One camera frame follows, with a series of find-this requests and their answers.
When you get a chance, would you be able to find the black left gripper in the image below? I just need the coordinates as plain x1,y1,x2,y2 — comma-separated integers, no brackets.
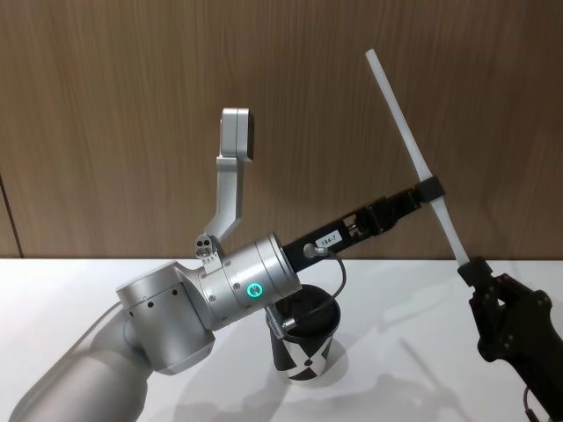
281,178,444,278

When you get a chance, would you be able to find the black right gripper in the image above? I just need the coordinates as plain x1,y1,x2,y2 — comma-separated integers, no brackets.
457,258,563,422

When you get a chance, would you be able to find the white translucent plastic straw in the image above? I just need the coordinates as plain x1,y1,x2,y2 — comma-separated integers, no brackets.
364,48,475,270

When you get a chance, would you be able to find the black cup with white pattern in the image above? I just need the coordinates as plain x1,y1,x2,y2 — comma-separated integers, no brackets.
263,284,343,385

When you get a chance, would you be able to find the dark left gripper cable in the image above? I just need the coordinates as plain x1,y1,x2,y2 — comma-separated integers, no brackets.
265,243,349,338

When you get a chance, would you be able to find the dark gripper cable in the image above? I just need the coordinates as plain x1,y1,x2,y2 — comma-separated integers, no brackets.
265,243,349,338
521,375,545,422

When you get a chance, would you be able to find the dark right gripper cable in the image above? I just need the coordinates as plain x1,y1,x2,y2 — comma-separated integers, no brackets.
521,375,545,422

